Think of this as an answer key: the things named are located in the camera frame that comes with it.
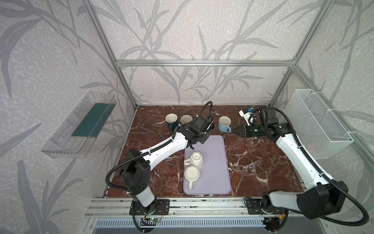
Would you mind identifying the white faceted mug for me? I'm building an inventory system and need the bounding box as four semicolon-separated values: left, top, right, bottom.
184;152;203;170

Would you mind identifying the clear acrylic wall shelf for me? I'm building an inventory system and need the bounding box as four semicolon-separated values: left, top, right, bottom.
41;91;117;159

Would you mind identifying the white wire mesh basket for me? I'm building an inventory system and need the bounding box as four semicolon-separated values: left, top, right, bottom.
284;89;354;160

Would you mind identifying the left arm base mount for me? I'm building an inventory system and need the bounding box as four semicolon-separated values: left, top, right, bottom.
129;199;170;215

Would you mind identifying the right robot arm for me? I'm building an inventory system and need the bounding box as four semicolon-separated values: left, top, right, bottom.
232;107;370;226

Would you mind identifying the cream round mug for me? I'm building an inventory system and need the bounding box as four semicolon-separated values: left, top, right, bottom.
184;166;200;190

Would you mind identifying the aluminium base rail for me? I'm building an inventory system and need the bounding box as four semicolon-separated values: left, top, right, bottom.
84;196;331;218

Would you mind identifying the lavender mug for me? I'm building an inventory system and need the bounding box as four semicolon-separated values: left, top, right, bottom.
180;115;193;126

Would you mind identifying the dark green mug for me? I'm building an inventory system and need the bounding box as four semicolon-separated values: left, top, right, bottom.
165;113;179;132

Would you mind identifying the aluminium cage frame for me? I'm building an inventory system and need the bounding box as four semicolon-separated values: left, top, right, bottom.
80;0;374;170

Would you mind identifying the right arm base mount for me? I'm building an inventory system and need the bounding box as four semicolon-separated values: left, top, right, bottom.
243;197;284;216

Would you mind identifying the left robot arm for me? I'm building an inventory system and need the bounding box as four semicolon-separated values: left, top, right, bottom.
105;101;214;208

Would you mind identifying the light blue mug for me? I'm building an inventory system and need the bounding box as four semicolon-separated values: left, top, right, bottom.
219;116;232;133

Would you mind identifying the lavender plastic tray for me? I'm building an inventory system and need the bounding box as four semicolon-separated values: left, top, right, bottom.
183;135;231;196

